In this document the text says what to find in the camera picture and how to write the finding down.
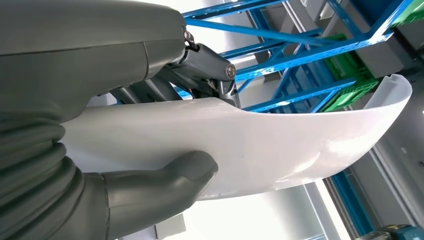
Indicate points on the green plastic crate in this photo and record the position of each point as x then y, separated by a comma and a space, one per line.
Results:
409, 13
348, 69

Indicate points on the blue metal shelf rack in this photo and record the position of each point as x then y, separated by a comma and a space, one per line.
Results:
298, 59

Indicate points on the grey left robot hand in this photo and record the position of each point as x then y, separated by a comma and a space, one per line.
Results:
82, 49

